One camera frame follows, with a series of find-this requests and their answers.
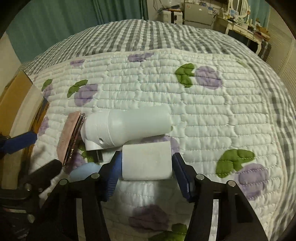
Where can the light blue earbuds case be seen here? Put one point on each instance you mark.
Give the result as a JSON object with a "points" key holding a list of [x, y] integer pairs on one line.
{"points": [[83, 171]]}

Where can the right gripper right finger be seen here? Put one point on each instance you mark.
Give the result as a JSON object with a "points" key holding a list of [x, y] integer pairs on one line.
{"points": [[236, 218]]}

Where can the dark suitcase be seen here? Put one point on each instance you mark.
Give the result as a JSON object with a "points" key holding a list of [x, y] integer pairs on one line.
{"points": [[265, 50]]}

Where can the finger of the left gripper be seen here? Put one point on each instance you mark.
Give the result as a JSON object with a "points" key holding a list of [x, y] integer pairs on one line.
{"points": [[41, 178], [12, 145]]}

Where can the white square charger box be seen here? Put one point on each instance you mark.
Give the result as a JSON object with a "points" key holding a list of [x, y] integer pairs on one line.
{"points": [[148, 161]]}

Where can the grey checkered bed cover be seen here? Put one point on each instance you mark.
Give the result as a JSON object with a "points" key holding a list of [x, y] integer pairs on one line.
{"points": [[161, 37]]}

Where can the white plastic spray bottle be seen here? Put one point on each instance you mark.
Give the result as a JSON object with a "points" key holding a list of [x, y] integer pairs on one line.
{"points": [[112, 128]]}

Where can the white suitcase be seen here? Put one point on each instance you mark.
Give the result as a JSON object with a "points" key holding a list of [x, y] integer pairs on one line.
{"points": [[172, 16]]}

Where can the white dressing table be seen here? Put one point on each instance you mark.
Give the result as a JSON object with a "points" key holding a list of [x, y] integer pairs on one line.
{"points": [[231, 26]]}

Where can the green curtain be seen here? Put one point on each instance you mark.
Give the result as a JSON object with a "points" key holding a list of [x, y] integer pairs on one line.
{"points": [[41, 24]]}

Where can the red patterned wallet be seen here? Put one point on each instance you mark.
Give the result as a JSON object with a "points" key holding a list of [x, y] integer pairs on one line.
{"points": [[69, 135]]}

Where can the white floral quilted mat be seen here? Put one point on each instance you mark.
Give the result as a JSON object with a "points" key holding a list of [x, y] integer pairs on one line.
{"points": [[140, 210]]}

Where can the white louvered wardrobe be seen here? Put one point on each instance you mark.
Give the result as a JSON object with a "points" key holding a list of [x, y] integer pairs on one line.
{"points": [[282, 55]]}

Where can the oval white vanity mirror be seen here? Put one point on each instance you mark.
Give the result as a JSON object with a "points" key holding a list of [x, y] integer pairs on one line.
{"points": [[238, 8]]}

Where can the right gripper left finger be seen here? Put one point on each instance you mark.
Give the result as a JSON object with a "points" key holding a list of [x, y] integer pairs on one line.
{"points": [[73, 209]]}

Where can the small grey refrigerator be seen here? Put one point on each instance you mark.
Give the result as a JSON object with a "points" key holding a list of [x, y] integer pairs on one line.
{"points": [[198, 16]]}

